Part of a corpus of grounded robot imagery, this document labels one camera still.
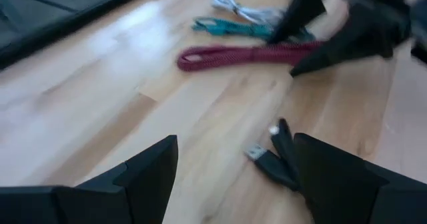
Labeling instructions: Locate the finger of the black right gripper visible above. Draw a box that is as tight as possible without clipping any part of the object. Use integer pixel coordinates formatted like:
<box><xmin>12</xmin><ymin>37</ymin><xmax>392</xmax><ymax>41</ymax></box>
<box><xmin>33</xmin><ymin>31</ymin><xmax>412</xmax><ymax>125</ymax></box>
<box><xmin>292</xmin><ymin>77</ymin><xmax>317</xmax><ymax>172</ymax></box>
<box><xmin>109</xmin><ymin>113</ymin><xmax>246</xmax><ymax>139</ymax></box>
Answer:
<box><xmin>266</xmin><ymin>0</ymin><xmax>330</xmax><ymax>45</ymax></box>
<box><xmin>290</xmin><ymin>2</ymin><xmax>412</xmax><ymax>77</ymax></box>

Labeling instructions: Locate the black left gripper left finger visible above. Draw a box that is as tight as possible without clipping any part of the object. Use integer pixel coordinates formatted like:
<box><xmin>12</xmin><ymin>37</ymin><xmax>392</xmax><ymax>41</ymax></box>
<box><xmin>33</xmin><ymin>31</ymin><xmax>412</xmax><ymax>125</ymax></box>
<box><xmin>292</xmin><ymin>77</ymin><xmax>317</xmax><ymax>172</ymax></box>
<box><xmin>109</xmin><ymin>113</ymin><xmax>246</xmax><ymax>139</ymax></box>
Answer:
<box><xmin>0</xmin><ymin>134</ymin><xmax>179</xmax><ymax>224</ymax></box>

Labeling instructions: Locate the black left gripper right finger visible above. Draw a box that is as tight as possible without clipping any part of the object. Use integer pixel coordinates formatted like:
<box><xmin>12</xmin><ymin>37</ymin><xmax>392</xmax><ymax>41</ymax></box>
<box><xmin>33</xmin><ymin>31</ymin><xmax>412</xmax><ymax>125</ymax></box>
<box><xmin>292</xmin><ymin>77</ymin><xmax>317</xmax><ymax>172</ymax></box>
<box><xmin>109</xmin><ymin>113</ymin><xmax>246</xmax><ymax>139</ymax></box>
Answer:
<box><xmin>293</xmin><ymin>132</ymin><xmax>427</xmax><ymax>224</ymax></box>

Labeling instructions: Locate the white braided USB-C cable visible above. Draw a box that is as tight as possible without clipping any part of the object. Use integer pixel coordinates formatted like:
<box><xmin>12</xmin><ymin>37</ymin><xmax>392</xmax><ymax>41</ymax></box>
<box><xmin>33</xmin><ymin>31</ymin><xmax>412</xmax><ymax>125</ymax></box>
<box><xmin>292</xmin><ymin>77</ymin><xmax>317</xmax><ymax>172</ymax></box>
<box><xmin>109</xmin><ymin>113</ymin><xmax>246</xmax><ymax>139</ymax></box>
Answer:
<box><xmin>209</xmin><ymin>0</ymin><xmax>286</xmax><ymax>25</ymax></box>

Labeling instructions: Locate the teal braided USB-C cable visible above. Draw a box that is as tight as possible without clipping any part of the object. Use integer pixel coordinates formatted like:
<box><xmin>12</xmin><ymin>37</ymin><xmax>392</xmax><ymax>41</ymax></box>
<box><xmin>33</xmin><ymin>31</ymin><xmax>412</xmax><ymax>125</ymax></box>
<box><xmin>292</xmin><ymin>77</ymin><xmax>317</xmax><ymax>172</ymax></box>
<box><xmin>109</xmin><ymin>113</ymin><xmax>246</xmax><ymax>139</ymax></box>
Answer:
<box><xmin>191</xmin><ymin>17</ymin><xmax>316</xmax><ymax>43</ymax></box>

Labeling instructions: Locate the red black braided USB-C cable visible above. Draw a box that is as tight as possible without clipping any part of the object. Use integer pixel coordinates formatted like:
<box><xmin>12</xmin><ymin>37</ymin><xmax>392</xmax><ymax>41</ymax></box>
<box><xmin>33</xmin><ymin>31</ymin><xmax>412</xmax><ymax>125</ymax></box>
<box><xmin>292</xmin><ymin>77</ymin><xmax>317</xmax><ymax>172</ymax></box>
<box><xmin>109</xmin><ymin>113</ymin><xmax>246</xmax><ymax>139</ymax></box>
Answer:
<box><xmin>176</xmin><ymin>40</ymin><xmax>324</xmax><ymax>73</ymax></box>

